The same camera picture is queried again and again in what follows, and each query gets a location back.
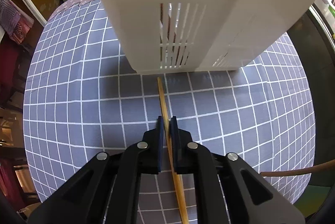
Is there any dark patterned wooden chopstick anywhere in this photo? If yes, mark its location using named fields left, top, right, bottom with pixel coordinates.
left=160, top=4, right=165, bottom=67

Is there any light wooden chopstick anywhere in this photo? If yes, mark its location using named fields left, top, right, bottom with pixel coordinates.
left=156, top=77, right=189, bottom=224

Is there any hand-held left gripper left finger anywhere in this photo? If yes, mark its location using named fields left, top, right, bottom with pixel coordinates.
left=27, top=116, right=165, bottom=224

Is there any purple plaid cloth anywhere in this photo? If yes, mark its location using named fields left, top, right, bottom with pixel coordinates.
left=0, top=0, right=35, bottom=44

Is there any dark red cloth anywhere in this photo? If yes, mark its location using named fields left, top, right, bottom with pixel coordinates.
left=0, top=41, right=22, bottom=99

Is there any tan cable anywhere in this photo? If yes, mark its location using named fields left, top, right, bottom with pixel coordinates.
left=262, top=160, right=335, bottom=177

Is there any blue-grey checked tablecloth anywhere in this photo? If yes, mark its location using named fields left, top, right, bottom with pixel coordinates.
left=23, top=0, right=317, bottom=224

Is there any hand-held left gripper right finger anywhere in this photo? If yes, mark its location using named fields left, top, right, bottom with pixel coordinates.
left=170, top=116, right=305, bottom=224

